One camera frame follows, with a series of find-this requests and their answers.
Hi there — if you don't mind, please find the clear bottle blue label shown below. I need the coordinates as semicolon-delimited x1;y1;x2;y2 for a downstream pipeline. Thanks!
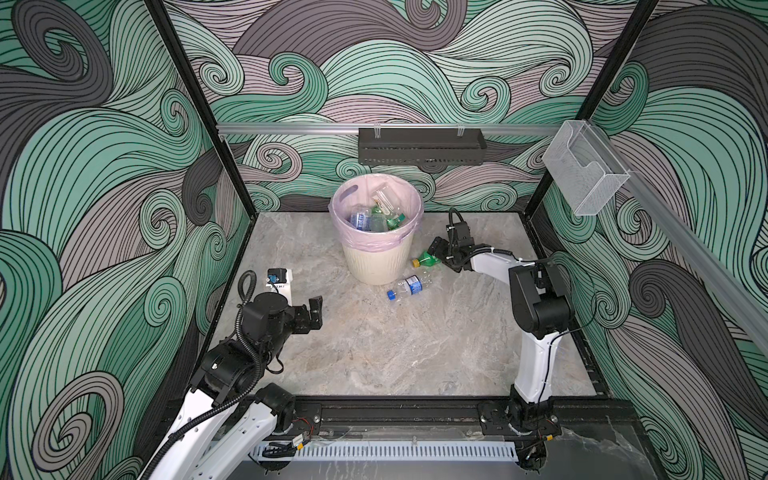
386;273;432;302

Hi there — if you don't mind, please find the clear square bottle green label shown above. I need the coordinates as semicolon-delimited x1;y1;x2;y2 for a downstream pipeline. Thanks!
372;184;403;217

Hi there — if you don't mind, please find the green bottle yellow cap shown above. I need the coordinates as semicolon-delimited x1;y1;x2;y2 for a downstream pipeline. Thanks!
386;213;407;231

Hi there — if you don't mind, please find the pepsi label clear bottle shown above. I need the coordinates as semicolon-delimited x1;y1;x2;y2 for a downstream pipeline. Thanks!
348;208;372;232

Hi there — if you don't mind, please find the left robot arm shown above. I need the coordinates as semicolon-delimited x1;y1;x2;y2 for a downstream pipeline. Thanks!
141;268;323;479

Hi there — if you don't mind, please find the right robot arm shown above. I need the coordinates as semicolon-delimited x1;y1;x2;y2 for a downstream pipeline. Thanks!
428;208;574;430

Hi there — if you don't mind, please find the white ribbed waste bin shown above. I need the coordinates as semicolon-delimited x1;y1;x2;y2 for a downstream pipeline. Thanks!
342;235;413;286

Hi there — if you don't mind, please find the pink bin liner bag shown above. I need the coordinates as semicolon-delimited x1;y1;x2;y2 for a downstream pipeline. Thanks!
328;173;424;253

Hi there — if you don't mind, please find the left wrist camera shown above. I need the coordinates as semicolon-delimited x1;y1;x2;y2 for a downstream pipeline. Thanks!
266;267;293;304

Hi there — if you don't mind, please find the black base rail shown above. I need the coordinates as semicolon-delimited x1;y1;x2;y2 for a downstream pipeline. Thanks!
267;395;636;438

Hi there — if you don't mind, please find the black wall tray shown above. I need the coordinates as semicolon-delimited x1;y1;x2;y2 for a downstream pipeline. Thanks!
357;127;488;169

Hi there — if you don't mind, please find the clear acrylic wall holder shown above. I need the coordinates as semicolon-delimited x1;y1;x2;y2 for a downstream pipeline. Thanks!
542;120;630;217

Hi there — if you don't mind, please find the aluminium back rail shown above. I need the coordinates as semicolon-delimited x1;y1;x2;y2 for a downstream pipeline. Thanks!
216;122;560;136

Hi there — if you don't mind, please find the aluminium rail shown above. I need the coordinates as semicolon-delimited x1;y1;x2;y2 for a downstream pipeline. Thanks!
593;126;767;352
216;122;560;136

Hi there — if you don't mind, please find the white slotted cable duct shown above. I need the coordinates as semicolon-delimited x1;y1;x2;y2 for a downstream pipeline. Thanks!
274;441;518;463

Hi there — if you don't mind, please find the aluminium right rail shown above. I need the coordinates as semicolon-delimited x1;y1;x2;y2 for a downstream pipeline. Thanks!
593;126;767;352

